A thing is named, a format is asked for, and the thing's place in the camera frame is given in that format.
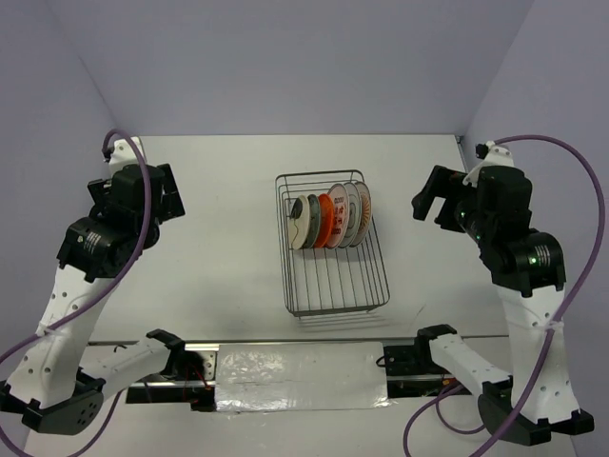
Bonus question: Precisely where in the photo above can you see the white plate orange sunburst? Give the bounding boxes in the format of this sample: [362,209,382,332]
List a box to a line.
[351,181,372,248]

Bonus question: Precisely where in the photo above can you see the white plate red characters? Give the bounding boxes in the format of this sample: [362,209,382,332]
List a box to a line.
[326,183,349,249]

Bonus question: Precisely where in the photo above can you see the beige plate with black patch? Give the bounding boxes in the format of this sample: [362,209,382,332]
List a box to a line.
[287,195,310,249]

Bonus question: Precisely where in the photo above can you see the blue green patterned plate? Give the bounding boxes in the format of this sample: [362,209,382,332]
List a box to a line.
[303,194,322,248]

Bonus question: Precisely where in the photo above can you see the grey wire dish rack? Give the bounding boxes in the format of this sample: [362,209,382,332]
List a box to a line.
[275,169,390,318]

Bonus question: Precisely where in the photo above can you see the clear glass plate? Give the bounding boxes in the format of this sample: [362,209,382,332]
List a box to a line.
[340,182,362,248]

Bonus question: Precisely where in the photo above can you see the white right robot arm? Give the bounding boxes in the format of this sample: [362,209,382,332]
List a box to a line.
[377,139,595,447]

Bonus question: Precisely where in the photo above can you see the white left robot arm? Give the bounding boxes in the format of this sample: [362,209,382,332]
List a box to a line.
[1,129,187,436]

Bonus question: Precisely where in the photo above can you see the silver tape sheet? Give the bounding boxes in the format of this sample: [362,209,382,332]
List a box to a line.
[215,342,391,412]

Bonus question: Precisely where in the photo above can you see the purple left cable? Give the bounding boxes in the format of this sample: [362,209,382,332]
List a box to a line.
[0,129,153,457]

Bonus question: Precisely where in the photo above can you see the metal rail with mounts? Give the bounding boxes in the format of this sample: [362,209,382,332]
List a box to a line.
[81,333,511,412]

